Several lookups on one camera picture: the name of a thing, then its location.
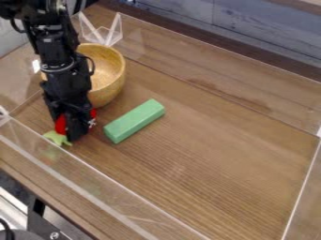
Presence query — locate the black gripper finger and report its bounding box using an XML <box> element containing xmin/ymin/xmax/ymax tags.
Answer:
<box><xmin>48</xmin><ymin>102</ymin><xmax>64</xmax><ymax>129</ymax></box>
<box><xmin>64</xmin><ymin>110</ymin><xmax>92</xmax><ymax>142</ymax></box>

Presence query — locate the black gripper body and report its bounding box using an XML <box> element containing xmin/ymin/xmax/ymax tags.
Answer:
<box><xmin>40</xmin><ymin>72</ymin><xmax>92</xmax><ymax>114</ymax></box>

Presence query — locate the red plush fruit green stem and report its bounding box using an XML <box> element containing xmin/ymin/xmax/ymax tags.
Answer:
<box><xmin>42</xmin><ymin>109</ymin><xmax>96</xmax><ymax>146</ymax></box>

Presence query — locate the green rectangular block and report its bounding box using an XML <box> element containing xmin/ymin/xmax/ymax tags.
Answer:
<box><xmin>103</xmin><ymin>99</ymin><xmax>166</xmax><ymax>143</ymax></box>

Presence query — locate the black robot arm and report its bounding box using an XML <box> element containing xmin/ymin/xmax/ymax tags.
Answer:
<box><xmin>0</xmin><ymin>0</ymin><xmax>95</xmax><ymax>142</ymax></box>

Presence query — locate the wooden bowl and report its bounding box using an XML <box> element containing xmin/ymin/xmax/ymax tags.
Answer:
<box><xmin>41</xmin><ymin>43</ymin><xmax>127</xmax><ymax>109</ymax></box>

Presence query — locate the clear acrylic front barrier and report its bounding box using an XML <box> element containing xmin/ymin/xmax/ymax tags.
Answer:
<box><xmin>0</xmin><ymin>106</ymin><xmax>210</xmax><ymax>240</ymax></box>

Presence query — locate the clear acrylic corner bracket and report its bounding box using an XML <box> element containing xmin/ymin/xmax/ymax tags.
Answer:
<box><xmin>77</xmin><ymin>12</ymin><xmax>123</xmax><ymax>47</ymax></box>

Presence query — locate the black metal table bracket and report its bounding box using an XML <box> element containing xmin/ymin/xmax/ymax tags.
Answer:
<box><xmin>26</xmin><ymin>197</ymin><xmax>85</xmax><ymax>240</ymax></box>

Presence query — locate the black cable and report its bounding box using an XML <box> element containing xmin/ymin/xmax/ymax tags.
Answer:
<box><xmin>0</xmin><ymin>217</ymin><xmax>16</xmax><ymax>240</ymax></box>

